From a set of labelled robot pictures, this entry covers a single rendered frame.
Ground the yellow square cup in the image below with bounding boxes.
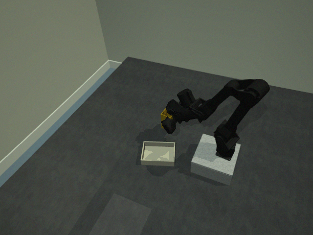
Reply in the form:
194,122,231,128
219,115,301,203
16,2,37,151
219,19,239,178
160,109,173,121

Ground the beige shallow tray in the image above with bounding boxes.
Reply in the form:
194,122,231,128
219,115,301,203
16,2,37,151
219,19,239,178
141,141,175,166

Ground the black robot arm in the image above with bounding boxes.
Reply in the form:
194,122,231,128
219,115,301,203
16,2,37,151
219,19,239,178
166,79,270,161

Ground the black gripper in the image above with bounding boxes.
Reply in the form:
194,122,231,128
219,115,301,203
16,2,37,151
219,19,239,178
161,108,189,134

